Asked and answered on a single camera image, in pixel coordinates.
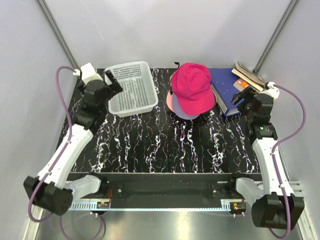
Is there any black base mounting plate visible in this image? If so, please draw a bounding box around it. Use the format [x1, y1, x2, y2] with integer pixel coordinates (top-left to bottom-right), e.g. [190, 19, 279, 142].
[79, 172, 258, 210]

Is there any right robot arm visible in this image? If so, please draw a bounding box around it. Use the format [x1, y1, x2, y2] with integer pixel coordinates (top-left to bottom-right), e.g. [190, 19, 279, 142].
[227, 86, 305, 231]

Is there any tan paperback book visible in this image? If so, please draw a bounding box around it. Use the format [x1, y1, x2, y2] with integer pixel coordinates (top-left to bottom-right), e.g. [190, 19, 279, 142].
[231, 62, 266, 92]

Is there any blue ring binder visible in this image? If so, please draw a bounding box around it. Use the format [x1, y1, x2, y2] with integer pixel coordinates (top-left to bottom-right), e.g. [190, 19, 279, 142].
[209, 68, 240, 117]

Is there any orange paperback book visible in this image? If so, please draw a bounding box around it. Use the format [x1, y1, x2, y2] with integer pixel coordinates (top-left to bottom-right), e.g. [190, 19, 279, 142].
[233, 78, 250, 92]

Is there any lavender baseball cap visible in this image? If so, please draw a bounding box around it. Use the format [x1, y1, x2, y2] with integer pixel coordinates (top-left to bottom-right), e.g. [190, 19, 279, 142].
[172, 94, 199, 120]

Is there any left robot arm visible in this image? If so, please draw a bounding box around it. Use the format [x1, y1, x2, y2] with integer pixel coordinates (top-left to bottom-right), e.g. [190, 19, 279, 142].
[23, 70, 123, 223]

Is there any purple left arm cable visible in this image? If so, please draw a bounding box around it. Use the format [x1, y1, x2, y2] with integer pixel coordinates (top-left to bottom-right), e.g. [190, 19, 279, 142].
[27, 66, 80, 222]

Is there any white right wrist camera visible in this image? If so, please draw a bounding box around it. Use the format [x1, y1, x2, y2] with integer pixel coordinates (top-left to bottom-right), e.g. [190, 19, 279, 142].
[261, 81, 280, 100]

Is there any light pink baseball cap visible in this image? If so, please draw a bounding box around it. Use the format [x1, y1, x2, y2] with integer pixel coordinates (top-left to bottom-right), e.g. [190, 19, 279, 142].
[166, 91, 174, 113]

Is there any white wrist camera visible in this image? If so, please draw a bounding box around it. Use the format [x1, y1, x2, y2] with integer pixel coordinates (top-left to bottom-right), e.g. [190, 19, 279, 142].
[72, 63, 103, 85]
[261, 81, 280, 100]

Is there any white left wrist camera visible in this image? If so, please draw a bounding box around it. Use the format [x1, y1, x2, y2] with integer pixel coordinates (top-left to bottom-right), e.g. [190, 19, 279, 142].
[72, 63, 103, 85]

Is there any white plastic basket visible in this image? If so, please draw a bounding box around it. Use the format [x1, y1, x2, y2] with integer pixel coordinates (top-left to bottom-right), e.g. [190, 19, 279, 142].
[104, 61, 159, 118]

